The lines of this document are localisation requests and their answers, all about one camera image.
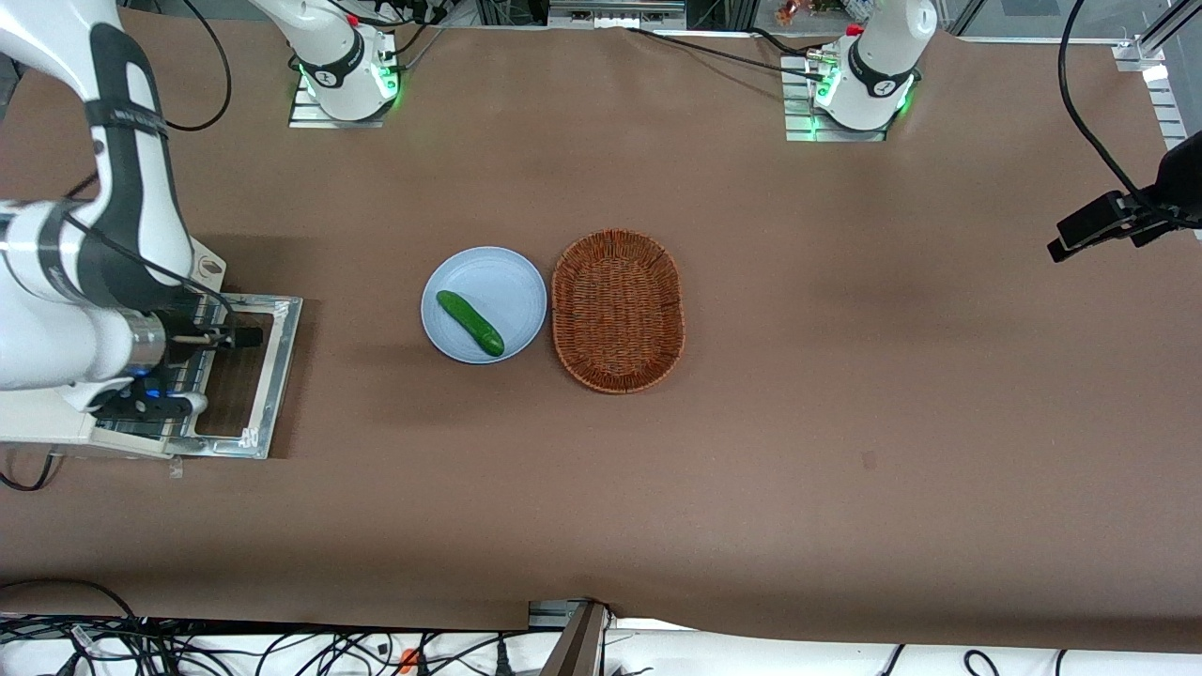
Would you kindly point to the slotted aluminium plate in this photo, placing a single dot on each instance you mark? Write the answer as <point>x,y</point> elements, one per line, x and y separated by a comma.
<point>1174,113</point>

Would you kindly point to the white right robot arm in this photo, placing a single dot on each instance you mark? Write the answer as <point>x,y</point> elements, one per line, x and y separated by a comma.
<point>47,347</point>

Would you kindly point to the brown wicker basket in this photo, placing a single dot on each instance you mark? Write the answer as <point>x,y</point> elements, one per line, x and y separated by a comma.
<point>615,310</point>

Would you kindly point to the light blue plate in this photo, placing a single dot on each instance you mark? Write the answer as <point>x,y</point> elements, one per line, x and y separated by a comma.
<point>498,282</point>

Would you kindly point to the green cucumber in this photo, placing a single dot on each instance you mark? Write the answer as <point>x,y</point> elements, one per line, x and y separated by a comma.
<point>470,322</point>

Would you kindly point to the aluminium corner bracket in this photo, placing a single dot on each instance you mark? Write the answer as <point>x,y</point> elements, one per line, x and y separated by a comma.
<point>1138,56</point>

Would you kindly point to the white toaster oven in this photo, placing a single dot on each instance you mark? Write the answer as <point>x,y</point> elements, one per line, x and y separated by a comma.
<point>38,418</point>

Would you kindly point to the aluminium frame bar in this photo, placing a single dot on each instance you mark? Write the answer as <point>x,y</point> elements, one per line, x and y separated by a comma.
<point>573,648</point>

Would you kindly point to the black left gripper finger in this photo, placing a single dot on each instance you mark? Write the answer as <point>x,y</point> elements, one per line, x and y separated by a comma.
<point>1152,235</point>

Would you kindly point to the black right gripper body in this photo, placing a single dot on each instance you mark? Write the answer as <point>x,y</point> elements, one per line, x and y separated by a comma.
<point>180,334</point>

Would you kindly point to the beige oven knob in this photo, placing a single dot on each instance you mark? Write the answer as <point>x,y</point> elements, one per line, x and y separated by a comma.
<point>212,268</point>

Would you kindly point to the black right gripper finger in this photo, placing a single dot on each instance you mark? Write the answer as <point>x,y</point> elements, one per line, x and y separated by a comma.
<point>246,337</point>

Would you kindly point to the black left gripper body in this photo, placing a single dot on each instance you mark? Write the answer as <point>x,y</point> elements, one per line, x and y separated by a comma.
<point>1180,178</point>

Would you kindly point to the brown table cover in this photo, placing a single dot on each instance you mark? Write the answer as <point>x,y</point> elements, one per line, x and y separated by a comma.
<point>845,376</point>

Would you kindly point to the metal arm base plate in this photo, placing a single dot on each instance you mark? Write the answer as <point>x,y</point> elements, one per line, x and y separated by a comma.
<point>310,117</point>
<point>798,113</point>

